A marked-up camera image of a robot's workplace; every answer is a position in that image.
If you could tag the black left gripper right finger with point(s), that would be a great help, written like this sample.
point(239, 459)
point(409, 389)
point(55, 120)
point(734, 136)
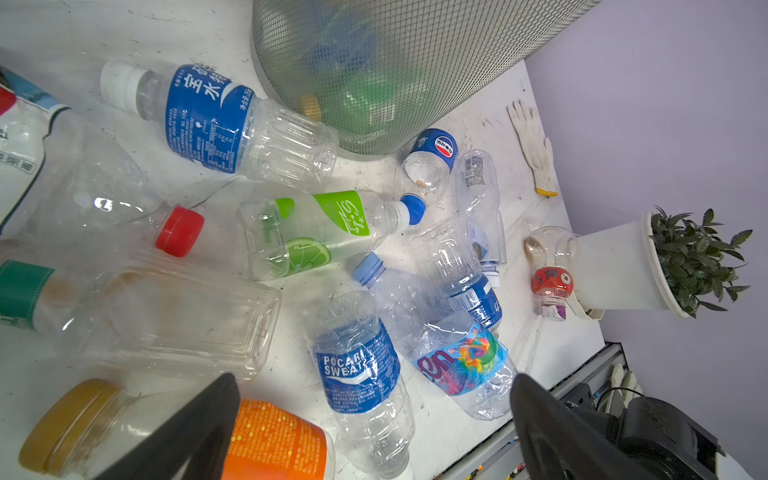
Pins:
point(556, 444)

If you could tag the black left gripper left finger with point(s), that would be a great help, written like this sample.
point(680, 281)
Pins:
point(193, 442)

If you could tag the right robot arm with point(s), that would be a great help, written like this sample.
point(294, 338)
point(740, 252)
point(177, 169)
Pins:
point(657, 435)

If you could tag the grey mesh waste bin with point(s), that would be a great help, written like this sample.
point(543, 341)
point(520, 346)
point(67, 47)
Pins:
point(380, 72)

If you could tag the square clear bottle green band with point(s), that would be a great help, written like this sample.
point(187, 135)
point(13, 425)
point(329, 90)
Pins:
point(140, 311)

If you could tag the clear bottle rainbow label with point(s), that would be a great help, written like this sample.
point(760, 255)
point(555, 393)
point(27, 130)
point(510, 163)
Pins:
point(450, 349)

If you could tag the orange label bottle yellow cap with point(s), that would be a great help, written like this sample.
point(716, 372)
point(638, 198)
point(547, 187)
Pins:
point(97, 422)

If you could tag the Pocari Sweat bottle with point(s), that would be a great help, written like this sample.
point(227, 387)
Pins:
point(360, 372)

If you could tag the round bottle red label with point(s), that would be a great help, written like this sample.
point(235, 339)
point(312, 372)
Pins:
point(550, 251)

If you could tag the potted green plant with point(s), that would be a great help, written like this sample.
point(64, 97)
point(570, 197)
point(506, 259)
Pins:
point(659, 262)

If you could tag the clear bottle green label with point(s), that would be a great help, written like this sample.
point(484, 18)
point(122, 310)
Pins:
point(292, 235)

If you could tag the tall clear bottle faint label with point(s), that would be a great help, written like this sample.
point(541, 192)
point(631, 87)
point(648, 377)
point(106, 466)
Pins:
point(477, 198)

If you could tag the clear bottle red white label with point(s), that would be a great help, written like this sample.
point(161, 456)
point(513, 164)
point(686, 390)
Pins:
point(64, 180)

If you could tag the white cotton work glove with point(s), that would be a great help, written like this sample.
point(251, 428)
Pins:
point(535, 146)

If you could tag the small bottle blue Pepsi label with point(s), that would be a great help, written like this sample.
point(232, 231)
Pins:
point(422, 178)

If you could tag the clear bottle blue label white cap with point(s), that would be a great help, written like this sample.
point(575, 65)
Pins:
point(224, 126)

